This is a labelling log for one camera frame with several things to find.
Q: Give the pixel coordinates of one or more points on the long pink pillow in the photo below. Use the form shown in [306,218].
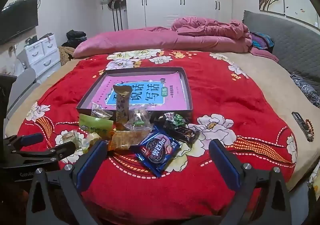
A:
[125,39]

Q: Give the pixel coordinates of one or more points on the orange cracker packet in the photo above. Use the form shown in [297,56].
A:
[125,140]

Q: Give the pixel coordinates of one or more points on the black clothes pile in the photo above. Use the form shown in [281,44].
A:
[75,36]

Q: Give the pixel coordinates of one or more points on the grey chair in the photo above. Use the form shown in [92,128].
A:
[25,84]

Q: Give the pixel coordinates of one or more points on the yellow pastry green wrapper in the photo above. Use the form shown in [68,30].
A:
[92,139]

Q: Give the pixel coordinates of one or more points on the red floral blanket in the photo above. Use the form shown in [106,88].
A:
[225,90]

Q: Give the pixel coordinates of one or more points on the blue cookie packet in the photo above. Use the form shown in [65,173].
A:
[156,150]

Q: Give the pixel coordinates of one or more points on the clear green label cracker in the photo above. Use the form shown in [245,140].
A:
[138,120]

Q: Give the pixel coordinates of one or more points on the black white patterned cloth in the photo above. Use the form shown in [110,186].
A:
[306,90]

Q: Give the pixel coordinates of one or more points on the grey cardboard box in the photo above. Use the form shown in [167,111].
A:
[145,71]

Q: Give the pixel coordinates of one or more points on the yellow cartoon snack packet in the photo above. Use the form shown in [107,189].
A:
[122,105]

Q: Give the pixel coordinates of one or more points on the colourful striped cloth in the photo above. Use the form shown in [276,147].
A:
[261,39]

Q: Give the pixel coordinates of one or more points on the white drawer cabinet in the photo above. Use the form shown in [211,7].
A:
[40,52]

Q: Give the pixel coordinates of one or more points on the clear brown cake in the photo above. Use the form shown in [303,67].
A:
[70,138]

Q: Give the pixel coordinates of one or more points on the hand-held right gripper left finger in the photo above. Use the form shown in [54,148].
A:
[91,162]

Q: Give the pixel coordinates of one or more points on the black and green candy packet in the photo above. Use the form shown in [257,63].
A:
[175,117]

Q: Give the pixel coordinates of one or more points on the brown chocolate bar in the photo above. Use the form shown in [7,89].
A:
[183,134]

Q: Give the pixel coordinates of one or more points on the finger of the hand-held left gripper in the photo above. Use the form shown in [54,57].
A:
[62,149]
[32,138]

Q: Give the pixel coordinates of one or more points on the black phone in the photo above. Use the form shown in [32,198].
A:
[300,120]

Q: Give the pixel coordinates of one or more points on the green snack packet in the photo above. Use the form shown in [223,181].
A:
[92,125]

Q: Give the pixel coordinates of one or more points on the tan knitted blanket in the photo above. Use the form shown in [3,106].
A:
[66,53]

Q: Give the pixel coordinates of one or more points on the black television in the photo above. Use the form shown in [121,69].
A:
[17,22]

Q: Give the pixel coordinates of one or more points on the crumpled pink quilt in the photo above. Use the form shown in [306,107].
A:
[212,32]

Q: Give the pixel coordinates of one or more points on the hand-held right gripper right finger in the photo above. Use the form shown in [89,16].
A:
[222,162]

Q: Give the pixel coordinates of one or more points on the tan bed sheet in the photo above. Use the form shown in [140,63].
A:
[270,84]

